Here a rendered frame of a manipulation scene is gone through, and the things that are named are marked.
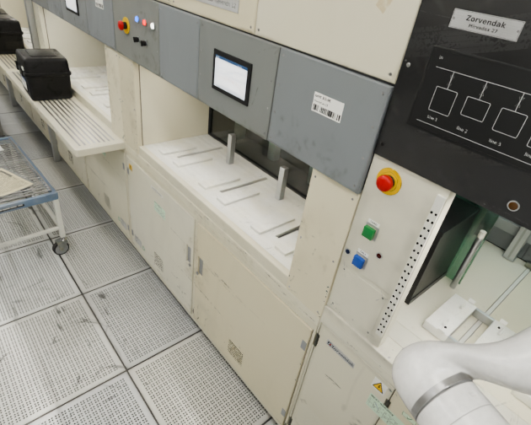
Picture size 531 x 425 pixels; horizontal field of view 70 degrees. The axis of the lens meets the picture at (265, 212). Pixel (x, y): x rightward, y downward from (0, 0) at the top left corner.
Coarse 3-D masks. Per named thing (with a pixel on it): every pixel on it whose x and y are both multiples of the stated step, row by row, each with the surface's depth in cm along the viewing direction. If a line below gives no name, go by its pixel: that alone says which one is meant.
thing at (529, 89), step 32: (448, 64) 73; (480, 64) 69; (416, 96) 80; (448, 96) 75; (480, 96) 70; (512, 96) 67; (448, 128) 76; (480, 128) 72; (512, 128) 68; (512, 160) 69; (384, 192) 93; (512, 224) 154; (512, 256) 154; (384, 416) 114
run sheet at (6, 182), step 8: (0, 168) 236; (0, 176) 228; (8, 176) 229; (16, 176) 230; (0, 184) 221; (8, 184) 222; (16, 184) 223; (24, 184) 225; (32, 184) 226; (0, 192) 215; (8, 192) 216
